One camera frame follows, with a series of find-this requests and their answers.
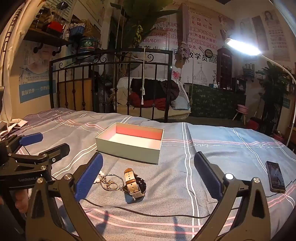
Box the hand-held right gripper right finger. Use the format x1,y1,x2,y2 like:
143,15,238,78
194,151,271,241

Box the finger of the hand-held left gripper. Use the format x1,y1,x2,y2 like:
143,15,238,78
9,133,43,153
10,143,70,163

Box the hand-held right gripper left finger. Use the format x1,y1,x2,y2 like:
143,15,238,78
25,153,109,241

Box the wristwatch with beige strap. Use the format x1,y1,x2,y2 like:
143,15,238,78
122,168,147,201

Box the box with pink lining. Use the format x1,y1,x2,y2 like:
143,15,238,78
95,122,164,165

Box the person's left hand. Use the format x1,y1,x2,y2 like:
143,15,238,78
14,189,32,214

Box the white crumpled cloth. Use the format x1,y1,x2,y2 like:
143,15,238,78
0,118,29,138

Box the blue plaid bed sheet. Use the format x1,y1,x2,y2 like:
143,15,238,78
0,108,296,241

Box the black smartphone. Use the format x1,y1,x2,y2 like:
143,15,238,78
265,161,286,194

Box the red stool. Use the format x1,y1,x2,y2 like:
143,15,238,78
248,117,263,131

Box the green patterned cabinet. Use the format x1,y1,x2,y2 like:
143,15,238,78
190,83,247,120

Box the pink stool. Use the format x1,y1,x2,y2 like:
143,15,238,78
232,104,249,125

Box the hanging chair with clothes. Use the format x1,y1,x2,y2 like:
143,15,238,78
116,77,193,120

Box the potted green plant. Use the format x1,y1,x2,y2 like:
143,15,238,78
255,61,292,138

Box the round green tin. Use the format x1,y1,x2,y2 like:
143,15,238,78
78,37,97,53

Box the red phone booth cabinet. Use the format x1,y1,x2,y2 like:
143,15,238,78
217,47,233,89

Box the red box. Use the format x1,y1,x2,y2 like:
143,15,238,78
46,21,65,33

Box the blue basket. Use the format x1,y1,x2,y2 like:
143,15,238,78
69,23,85,37

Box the white gooseneck lamp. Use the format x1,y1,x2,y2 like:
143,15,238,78
225,37,296,147

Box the large leafy plant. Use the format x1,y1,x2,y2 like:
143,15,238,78
110,0,181,50

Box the black cable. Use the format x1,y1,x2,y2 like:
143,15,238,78
79,177,292,219

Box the wall poster with blue band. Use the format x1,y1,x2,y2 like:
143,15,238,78
18,40,57,104

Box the black iron bed frame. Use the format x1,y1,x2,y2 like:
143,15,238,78
49,49,173,122

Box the dark wall shelf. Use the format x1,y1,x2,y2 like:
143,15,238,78
23,30,73,56

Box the large printed wall poster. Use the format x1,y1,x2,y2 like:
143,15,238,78
139,5,235,70

